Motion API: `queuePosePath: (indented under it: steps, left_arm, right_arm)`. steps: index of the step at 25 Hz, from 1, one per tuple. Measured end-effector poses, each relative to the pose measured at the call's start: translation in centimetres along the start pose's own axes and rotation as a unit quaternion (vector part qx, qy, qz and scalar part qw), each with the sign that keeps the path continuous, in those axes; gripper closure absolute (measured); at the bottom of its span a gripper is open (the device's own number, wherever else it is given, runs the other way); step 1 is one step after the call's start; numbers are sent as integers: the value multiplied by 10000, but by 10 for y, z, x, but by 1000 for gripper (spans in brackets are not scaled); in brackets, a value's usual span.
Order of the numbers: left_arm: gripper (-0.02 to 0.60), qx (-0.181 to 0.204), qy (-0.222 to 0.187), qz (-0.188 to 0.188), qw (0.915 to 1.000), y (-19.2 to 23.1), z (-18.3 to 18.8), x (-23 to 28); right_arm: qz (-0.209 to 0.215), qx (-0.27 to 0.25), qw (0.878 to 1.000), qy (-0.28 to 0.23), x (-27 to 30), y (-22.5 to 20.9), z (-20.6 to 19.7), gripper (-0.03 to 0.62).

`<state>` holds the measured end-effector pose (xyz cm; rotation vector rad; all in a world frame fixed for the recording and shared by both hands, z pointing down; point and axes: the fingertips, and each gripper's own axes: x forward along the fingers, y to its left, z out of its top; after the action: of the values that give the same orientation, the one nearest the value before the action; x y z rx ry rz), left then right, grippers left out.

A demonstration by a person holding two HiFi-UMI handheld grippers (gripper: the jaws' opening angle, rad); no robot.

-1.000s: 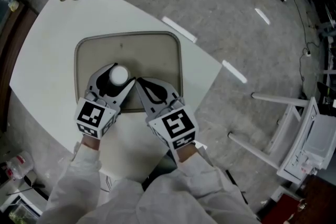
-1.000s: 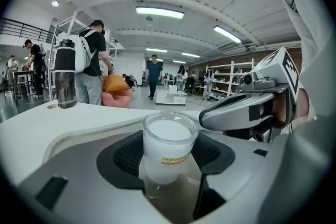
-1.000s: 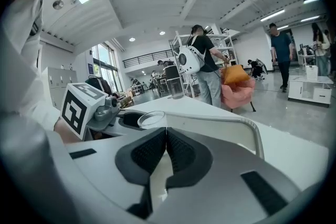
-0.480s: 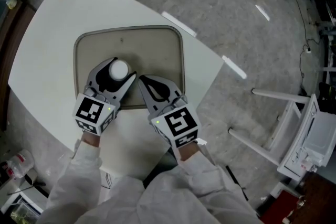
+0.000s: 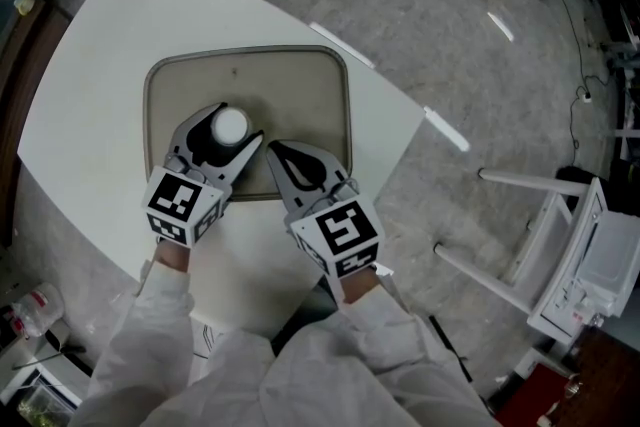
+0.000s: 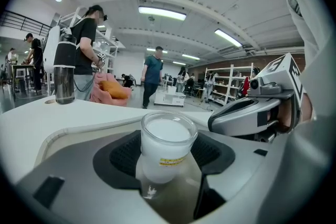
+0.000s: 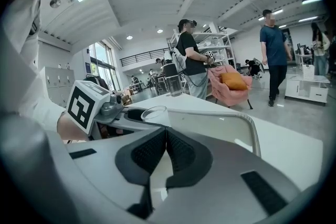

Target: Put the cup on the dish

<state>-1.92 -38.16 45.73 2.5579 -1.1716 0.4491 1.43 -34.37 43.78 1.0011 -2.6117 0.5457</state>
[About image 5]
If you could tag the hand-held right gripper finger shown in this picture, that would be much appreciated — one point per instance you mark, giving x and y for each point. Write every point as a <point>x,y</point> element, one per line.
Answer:
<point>327,165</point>
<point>287,195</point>

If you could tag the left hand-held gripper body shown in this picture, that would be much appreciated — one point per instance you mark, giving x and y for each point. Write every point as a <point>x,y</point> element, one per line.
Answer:
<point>175,200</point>

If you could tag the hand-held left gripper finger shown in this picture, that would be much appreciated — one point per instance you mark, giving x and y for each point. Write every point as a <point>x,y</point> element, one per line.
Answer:
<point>232,172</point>
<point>182,135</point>

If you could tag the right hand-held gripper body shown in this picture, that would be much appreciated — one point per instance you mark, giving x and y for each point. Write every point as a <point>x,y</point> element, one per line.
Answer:
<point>345,230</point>

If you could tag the small white round cup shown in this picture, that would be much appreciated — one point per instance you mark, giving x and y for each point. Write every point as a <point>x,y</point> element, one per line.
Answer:
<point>229,125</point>

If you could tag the beige rectangular tray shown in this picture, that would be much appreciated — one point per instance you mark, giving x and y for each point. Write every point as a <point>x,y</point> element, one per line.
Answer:
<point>300,85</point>

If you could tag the person's right forearm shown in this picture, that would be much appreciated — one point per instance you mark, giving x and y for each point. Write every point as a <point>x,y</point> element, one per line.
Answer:
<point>390,335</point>

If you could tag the person's left forearm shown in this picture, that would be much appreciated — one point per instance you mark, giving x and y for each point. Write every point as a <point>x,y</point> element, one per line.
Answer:
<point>150,315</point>

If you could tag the person's legs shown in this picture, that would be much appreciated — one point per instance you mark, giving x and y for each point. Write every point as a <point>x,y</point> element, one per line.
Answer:
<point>305,315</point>

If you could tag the white square table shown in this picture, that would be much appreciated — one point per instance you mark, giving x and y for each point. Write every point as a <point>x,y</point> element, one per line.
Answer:
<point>90,90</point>

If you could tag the person's torso in white coat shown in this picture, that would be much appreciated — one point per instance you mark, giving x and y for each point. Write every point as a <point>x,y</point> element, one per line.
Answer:
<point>300,385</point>

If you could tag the pale waste bin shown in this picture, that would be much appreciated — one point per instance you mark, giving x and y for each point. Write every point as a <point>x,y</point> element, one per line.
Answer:
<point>65,335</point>

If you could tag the clear plastic bag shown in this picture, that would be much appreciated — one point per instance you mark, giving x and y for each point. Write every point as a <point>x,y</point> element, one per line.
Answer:
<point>35,310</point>

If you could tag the small pale bottle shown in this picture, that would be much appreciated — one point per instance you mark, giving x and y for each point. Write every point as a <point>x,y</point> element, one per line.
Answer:
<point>24,4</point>

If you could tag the white side table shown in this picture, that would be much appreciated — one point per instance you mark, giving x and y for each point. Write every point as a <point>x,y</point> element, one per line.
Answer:
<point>550,275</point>

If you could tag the white framed cabinet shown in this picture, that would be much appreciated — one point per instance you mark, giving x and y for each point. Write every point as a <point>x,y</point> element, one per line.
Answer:
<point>35,397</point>

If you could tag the red panel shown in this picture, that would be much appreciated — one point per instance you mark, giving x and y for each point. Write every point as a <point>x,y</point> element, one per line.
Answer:
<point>535,395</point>

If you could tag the white microwave oven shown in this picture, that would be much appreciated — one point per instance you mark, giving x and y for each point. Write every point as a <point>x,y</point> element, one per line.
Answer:
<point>610,255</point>

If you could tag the white power strip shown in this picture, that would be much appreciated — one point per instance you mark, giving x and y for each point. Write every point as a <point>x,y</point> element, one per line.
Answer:
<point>586,97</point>

